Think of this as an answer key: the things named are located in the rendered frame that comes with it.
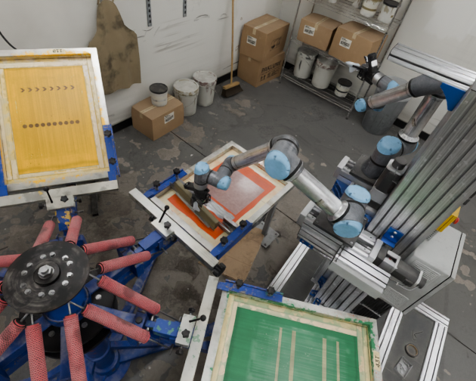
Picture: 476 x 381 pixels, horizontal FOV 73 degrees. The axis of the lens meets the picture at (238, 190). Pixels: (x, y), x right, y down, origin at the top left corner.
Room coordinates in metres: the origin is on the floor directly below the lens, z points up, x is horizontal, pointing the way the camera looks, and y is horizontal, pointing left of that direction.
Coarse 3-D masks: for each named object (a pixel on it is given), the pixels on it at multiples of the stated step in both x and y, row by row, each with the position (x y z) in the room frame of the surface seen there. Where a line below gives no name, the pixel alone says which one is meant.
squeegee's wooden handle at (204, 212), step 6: (180, 186) 1.22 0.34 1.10; (180, 192) 1.21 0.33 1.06; (186, 192) 1.19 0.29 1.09; (186, 198) 1.18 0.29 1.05; (198, 204) 1.13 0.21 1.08; (204, 210) 1.11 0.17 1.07; (204, 216) 1.09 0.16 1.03; (210, 216) 1.08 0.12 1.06; (210, 222) 1.06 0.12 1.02; (216, 222) 1.05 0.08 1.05
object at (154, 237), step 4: (156, 232) 0.92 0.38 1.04; (148, 236) 0.89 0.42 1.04; (152, 236) 0.89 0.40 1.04; (156, 236) 0.90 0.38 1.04; (160, 236) 0.90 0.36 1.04; (144, 240) 0.86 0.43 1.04; (148, 240) 0.86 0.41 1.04; (152, 240) 0.87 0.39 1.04; (156, 240) 0.87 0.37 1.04; (140, 244) 0.83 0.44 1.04; (144, 244) 0.84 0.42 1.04; (148, 244) 0.84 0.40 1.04; (152, 244) 0.84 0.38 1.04; (156, 244) 0.87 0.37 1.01; (144, 248) 0.81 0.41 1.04; (148, 248) 0.82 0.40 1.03; (152, 248) 0.84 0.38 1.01
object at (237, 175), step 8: (216, 168) 1.57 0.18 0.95; (248, 168) 1.64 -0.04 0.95; (232, 176) 1.52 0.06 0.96; (240, 176) 1.54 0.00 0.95; (208, 184) 1.41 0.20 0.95; (232, 184) 1.45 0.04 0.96; (216, 192) 1.36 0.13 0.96; (224, 192) 1.37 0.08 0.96; (168, 200) 1.21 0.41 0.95; (176, 200) 1.23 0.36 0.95; (184, 208) 1.18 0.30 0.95; (192, 216) 1.13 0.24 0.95
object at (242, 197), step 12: (252, 180) 1.53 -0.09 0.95; (264, 180) 1.55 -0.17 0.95; (228, 192) 1.38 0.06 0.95; (240, 192) 1.40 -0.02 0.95; (252, 192) 1.42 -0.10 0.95; (264, 192) 1.44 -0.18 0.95; (228, 204) 1.28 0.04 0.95; (240, 204) 1.30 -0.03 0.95; (252, 204) 1.32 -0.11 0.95; (216, 216) 1.17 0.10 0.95; (240, 216) 1.20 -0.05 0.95; (204, 228) 1.06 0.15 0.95; (216, 228) 1.08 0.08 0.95
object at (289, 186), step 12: (228, 144) 1.80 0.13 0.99; (216, 156) 1.66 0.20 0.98; (192, 168) 1.49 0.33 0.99; (288, 192) 1.48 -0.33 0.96; (156, 204) 1.14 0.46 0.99; (264, 204) 1.31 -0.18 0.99; (168, 216) 1.08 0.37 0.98; (252, 216) 1.19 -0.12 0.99; (192, 228) 1.02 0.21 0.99; (204, 240) 0.96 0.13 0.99
